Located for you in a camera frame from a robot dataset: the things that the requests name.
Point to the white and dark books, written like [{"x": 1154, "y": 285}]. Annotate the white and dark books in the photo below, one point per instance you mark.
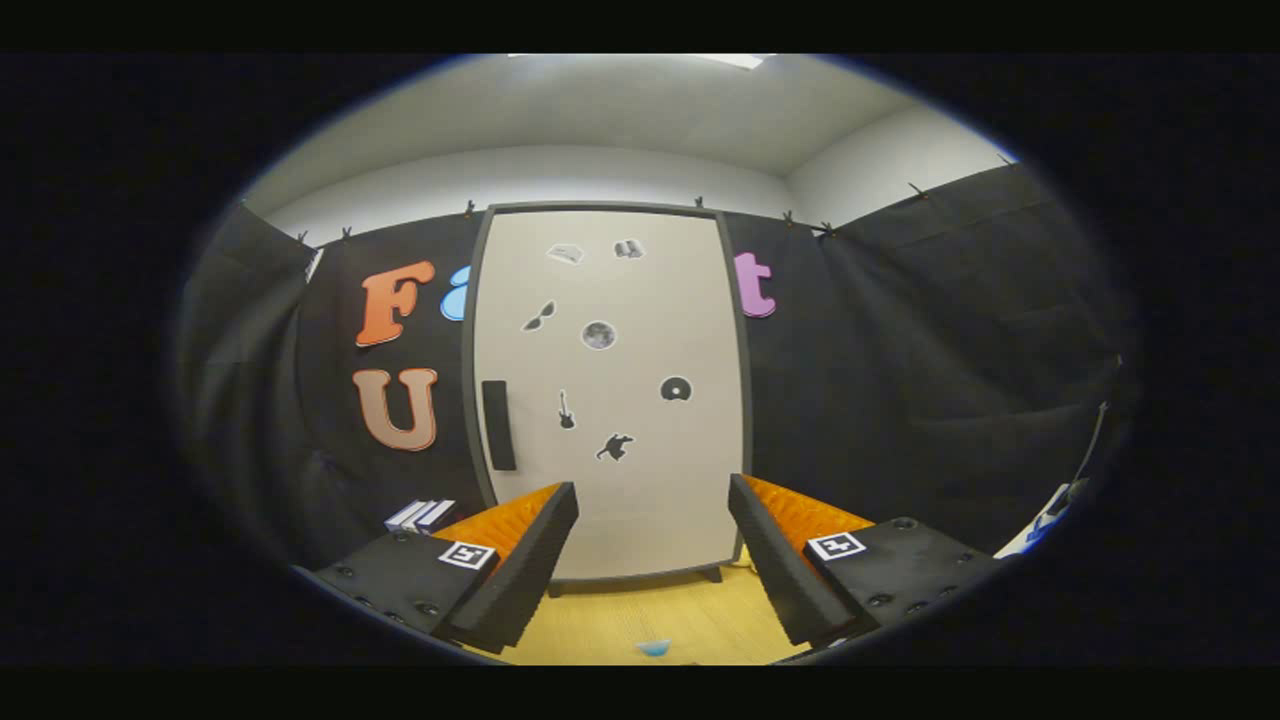
[{"x": 420, "y": 515}]

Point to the grey framed cabinet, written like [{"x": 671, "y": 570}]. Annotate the grey framed cabinet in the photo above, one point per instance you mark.
[{"x": 746, "y": 400}]

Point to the ceiling light panel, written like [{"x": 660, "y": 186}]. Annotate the ceiling light panel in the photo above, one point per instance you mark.
[{"x": 738, "y": 60}]

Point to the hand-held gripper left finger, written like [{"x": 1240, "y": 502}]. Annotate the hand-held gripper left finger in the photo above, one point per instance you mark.
[{"x": 530, "y": 560}]

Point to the black backdrop cloth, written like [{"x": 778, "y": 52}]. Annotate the black backdrop cloth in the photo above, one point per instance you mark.
[{"x": 900, "y": 350}]

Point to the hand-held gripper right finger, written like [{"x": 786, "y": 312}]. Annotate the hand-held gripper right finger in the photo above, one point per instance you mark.
[{"x": 775, "y": 560}]

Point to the white and blue object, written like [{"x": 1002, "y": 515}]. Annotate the white and blue object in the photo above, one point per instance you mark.
[{"x": 1035, "y": 525}]

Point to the white and blue tube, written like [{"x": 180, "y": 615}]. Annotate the white and blue tube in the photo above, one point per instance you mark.
[{"x": 655, "y": 648}]

